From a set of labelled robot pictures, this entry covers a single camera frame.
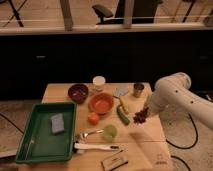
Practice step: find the dark maroon bowl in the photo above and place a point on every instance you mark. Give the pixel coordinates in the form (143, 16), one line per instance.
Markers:
(78, 93)

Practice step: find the silver fork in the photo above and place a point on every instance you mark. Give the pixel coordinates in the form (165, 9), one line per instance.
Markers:
(83, 135)

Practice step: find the blue grey sponge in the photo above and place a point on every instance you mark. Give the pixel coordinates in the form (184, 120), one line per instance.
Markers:
(57, 123)

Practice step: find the green plastic tray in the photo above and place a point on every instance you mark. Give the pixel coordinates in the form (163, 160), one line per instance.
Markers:
(39, 143)

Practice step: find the metal cup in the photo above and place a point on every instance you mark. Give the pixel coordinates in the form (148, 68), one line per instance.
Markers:
(138, 89)

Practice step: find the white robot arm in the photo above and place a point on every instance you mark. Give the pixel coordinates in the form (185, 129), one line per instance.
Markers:
(174, 89)

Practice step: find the yellow corn cob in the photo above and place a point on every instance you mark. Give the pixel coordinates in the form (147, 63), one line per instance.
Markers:
(124, 105)

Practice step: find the black office chair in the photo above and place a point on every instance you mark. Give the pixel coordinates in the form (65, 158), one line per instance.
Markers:
(144, 12)

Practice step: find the dark red grape bunch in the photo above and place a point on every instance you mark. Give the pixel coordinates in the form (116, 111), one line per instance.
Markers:
(140, 117)

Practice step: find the light green measuring cup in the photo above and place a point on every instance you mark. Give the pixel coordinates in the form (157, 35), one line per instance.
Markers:
(110, 132)

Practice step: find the small wooden box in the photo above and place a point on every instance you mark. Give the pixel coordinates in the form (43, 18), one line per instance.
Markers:
(113, 162)

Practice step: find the orange red bowl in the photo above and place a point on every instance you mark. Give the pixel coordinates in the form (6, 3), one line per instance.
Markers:
(101, 103)

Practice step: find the white cup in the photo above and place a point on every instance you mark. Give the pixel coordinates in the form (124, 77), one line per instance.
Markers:
(98, 83)

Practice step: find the wooden table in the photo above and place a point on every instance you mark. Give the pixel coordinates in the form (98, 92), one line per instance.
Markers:
(144, 145)

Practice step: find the green cucumber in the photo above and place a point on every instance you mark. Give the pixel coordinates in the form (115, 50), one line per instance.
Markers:
(122, 116)

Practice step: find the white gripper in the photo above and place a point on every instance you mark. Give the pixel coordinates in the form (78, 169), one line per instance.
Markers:
(155, 104)

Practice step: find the white handled knife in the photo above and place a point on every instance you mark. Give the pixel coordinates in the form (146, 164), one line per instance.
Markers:
(83, 146)

